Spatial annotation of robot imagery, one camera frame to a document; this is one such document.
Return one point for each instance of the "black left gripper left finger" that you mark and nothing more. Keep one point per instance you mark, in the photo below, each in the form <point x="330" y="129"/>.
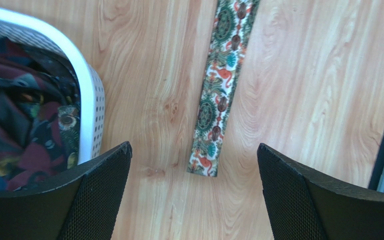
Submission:
<point x="81" y="203"/>

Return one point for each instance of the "pile of dark ties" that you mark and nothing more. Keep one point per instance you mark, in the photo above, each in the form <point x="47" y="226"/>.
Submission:
<point x="40" y="115"/>

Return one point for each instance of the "patterned paisley necktie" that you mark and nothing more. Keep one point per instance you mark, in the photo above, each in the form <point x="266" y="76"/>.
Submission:
<point x="232" y="27"/>

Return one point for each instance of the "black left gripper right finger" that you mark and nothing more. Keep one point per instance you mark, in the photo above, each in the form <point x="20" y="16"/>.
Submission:
<point x="305" y="204"/>

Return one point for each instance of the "white perforated basket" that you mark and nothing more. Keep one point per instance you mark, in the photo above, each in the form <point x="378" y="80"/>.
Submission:
<point x="28" y="30"/>

